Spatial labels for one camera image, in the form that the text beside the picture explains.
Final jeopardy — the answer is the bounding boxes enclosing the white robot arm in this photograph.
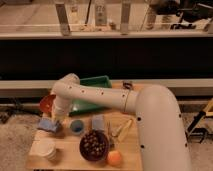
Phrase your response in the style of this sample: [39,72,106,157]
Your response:
[52,73,192,171]

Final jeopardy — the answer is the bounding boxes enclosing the green plastic tray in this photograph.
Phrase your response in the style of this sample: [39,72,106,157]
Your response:
[70,75,112,116]

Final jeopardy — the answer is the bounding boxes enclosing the red bowl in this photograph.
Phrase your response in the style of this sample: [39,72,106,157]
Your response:
[39,94,56,113]

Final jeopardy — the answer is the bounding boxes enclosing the orange fruit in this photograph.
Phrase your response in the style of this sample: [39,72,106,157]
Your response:
[107,150,122,166]

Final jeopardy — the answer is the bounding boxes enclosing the blue cup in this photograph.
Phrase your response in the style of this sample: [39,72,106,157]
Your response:
[70,120,84,135]

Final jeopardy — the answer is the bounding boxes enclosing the blue sponge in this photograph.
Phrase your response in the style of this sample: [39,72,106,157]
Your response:
[38,118,61,133]

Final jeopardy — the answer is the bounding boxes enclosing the yellow tongs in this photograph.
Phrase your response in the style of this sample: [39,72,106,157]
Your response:
[112,119,133,142]

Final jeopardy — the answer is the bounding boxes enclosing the black handled peeler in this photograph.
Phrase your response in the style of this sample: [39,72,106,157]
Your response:
[122,81,134,90]

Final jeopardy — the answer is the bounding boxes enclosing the dark bowl with nuts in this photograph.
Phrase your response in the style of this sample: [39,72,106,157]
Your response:
[79,130,109,162]

